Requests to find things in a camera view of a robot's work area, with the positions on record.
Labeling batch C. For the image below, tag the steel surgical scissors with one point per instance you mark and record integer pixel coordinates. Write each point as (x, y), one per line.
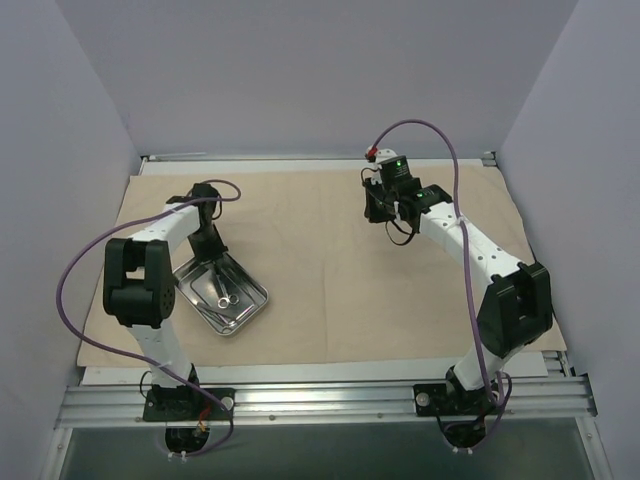
(225, 297)

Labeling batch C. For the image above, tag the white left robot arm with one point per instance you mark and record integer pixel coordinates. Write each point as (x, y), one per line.
(139, 285)

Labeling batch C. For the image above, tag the beige cloth wrap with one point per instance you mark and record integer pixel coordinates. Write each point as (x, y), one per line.
(339, 290)

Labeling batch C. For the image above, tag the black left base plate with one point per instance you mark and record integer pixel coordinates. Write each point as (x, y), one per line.
(179, 404)

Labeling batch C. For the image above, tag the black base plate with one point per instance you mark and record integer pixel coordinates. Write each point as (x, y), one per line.
(437, 399)
(179, 404)

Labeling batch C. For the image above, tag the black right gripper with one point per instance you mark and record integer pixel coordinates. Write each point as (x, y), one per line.
(375, 209)

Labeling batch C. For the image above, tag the metal instrument tray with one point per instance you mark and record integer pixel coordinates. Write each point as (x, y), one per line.
(194, 281)

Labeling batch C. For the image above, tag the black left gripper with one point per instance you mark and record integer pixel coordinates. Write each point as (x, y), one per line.
(206, 245)

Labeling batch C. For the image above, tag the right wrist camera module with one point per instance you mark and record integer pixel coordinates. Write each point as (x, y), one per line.
(394, 171)

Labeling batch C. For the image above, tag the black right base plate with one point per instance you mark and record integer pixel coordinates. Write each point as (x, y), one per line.
(437, 399)

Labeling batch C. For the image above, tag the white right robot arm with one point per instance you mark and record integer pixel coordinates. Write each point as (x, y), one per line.
(508, 300)

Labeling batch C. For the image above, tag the aluminium mounting rail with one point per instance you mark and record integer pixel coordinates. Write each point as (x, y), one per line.
(325, 403)

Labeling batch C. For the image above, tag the steel tweezers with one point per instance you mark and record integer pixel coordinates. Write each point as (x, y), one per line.
(212, 313)

